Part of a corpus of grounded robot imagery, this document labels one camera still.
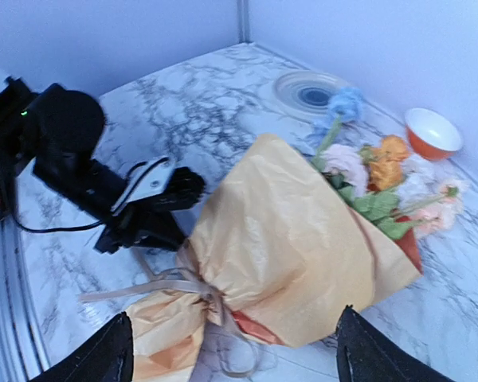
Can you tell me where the grey glass plate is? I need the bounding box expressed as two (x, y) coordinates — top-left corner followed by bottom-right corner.
(272, 70), (349, 121)

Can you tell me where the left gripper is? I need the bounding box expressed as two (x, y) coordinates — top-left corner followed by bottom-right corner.
(94, 201), (186, 254)

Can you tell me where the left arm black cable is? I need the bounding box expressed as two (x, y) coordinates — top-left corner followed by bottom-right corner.
(0, 158), (152, 234)

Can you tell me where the pink fake flower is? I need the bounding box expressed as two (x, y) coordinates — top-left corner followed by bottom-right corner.
(407, 178), (469, 239)
(314, 144), (369, 197)

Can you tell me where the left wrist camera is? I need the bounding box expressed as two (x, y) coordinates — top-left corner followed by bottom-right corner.
(111, 157), (206, 218)

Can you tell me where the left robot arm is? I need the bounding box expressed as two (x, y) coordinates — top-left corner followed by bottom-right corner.
(0, 77), (185, 253)

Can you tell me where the blue fake flower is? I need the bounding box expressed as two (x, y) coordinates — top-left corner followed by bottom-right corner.
(310, 86), (366, 160)

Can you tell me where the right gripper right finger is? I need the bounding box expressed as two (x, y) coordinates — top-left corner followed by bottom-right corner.
(335, 306), (450, 382)

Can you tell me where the red and white bowl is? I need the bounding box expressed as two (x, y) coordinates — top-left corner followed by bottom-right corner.
(404, 107), (463, 162)

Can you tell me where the left aluminium frame post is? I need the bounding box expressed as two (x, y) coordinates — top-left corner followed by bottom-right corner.
(237, 0), (251, 44)

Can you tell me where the orange wrapping paper sheet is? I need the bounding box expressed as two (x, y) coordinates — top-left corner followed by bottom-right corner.
(127, 134), (421, 381)

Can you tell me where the orange fake flower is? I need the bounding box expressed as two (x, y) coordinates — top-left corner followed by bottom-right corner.
(359, 135), (410, 191)

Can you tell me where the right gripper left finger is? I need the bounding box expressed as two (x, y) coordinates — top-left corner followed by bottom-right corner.
(34, 312), (134, 382)

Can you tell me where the beige raffia string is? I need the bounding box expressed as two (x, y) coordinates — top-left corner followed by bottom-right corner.
(78, 267), (264, 379)

